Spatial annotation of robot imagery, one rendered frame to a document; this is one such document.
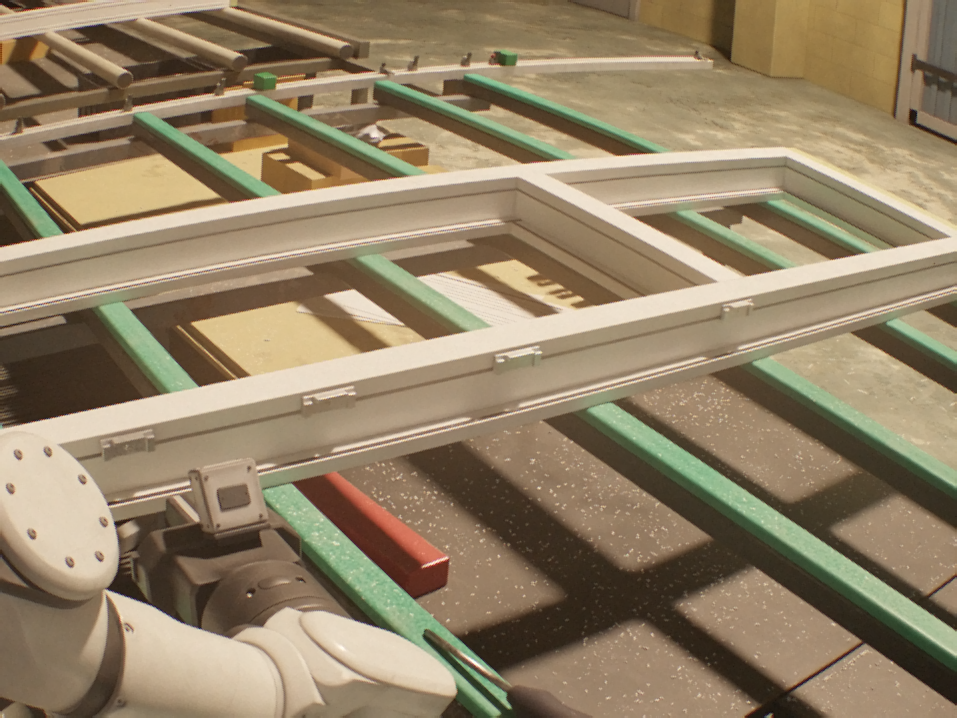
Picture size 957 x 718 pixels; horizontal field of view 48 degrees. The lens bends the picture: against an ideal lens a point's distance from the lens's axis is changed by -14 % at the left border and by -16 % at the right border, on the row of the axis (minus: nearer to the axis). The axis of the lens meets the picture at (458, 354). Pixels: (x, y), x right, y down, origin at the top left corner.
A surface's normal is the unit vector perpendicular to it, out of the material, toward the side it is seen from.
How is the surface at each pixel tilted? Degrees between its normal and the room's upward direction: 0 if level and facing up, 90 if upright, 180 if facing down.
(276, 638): 11
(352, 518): 0
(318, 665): 20
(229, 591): 37
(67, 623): 66
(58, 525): 46
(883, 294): 90
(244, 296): 90
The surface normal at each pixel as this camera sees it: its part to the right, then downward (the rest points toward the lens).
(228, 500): 0.52, -0.11
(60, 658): 0.71, 0.22
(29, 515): 0.77, -0.55
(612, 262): -0.83, 0.18
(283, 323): 0.08, -0.90
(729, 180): 0.55, 0.40
